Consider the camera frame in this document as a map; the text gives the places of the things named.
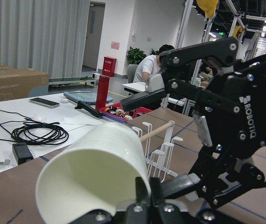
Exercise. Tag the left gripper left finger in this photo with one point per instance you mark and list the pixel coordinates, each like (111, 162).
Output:
(142, 195)

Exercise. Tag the black smartphone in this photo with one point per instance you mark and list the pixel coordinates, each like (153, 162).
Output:
(44, 102)

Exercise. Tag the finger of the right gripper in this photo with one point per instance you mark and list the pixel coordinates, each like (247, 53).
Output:
(219, 54)

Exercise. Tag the white ikea cup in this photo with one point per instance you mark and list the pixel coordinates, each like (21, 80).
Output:
(98, 171)

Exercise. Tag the green potted plant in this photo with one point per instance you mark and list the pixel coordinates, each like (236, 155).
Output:
(135, 55)

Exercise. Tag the black power adapter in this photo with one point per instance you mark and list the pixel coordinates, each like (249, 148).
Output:
(21, 153)

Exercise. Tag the red parts tray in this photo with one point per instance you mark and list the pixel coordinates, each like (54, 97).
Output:
(117, 113)

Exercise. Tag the person in white shirt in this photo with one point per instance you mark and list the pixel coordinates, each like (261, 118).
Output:
(150, 65)

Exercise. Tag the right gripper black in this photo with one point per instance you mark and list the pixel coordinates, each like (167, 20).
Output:
(231, 132)

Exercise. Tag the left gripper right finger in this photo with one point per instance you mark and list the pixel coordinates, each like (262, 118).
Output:
(172, 189)

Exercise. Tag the teach pendant tablet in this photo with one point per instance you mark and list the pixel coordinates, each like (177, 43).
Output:
(88, 97)

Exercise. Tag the cardboard box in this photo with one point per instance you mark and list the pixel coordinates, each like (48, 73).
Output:
(22, 83)

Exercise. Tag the white wire cup rack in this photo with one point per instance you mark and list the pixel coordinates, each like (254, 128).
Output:
(158, 161)

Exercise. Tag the red thermos bottle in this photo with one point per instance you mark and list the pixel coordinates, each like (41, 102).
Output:
(103, 86)

